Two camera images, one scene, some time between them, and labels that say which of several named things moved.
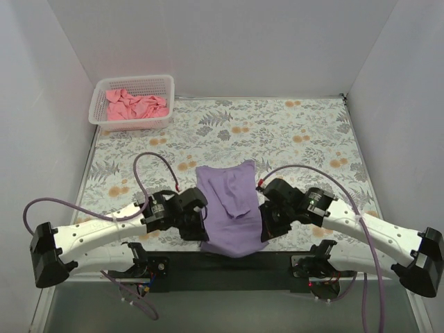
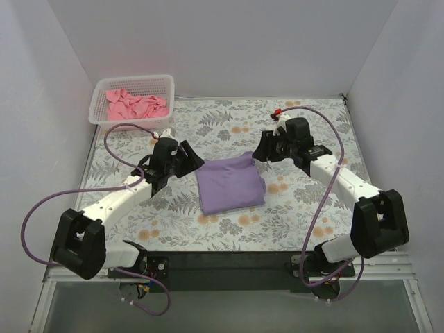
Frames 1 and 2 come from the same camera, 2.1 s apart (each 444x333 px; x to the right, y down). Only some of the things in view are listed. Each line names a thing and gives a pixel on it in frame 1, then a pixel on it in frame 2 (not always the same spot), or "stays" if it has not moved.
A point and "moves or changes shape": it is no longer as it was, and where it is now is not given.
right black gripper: (274, 218) -> (269, 147)
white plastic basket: (132, 103) stays
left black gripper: (193, 220) -> (182, 158)
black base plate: (269, 272) stays
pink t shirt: (122, 105) stays
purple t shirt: (232, 220) moves or changes shape
